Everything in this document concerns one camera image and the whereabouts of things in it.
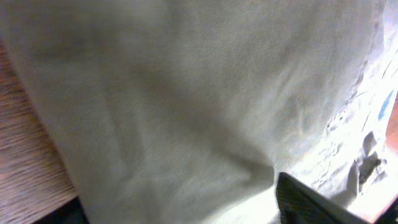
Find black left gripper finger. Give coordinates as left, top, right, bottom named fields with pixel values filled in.
left=275, top=172, right=367, bottom=224

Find khaki green shorts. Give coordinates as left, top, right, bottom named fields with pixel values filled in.
left=1, top=0, right=397, bottom=223

